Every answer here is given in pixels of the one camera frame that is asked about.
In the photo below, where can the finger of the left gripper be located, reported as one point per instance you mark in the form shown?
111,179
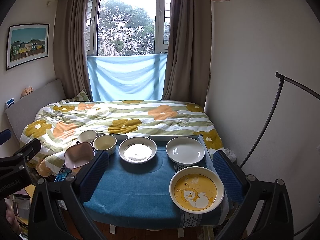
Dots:
5,135
29,150

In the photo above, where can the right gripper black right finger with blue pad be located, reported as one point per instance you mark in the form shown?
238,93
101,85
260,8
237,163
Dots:
275,220

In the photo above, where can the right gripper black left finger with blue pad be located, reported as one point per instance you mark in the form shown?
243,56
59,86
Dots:
45,218

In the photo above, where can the yellow cartoon duck plate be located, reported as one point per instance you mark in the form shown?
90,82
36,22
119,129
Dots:
196,190

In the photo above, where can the plain white plate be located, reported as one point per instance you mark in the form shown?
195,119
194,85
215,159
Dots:
185,151

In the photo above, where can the grey headboard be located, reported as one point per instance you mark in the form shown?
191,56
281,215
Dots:
23,112

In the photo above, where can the floral striped duvet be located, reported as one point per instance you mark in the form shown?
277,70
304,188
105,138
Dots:
58,125

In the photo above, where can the small white bowl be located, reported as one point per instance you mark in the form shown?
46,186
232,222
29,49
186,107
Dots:
87,136

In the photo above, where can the blue table cloth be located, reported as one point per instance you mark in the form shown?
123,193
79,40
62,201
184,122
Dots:
137,195

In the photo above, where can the green patterned pillow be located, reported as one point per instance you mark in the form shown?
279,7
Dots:
81,97

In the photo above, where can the cream cartoon bowl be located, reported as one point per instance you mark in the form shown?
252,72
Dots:
106,143

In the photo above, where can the left brown curtain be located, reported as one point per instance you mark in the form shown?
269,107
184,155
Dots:
69,47

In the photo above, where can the brown curtain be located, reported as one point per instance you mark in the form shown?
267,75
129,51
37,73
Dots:
187,71
69,47

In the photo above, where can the framed city picture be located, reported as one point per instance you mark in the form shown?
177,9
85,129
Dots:
25,43

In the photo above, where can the cream rimmed plate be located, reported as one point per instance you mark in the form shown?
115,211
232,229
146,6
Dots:
137,150

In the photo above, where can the light blue window cloth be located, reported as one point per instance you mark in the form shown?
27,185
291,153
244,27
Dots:
138,77

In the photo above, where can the black curved lamp stand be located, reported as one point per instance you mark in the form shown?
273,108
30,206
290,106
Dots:
282,78

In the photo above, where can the white framed window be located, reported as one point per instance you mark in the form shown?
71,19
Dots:
127,27

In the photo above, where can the right brown curtain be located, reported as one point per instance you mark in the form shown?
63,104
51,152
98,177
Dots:
187,71

